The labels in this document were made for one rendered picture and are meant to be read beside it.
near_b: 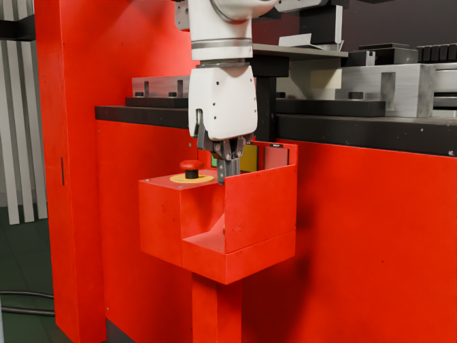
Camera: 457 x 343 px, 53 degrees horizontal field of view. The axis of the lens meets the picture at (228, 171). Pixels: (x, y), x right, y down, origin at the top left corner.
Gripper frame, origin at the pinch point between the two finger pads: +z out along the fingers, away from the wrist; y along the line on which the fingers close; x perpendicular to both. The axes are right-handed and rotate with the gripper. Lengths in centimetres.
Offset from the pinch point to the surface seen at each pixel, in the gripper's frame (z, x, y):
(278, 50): -17.3, -4.8, -19.0
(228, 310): 23.5, -2.0, -0.3
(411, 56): -15, -1, -67
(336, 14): -24.1, -6.4, -40.9
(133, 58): -19, -96, -52
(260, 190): 2.5, 5.0, -1.1
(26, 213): 81, -279, -76
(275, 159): -0.1, 1.2, -9.7
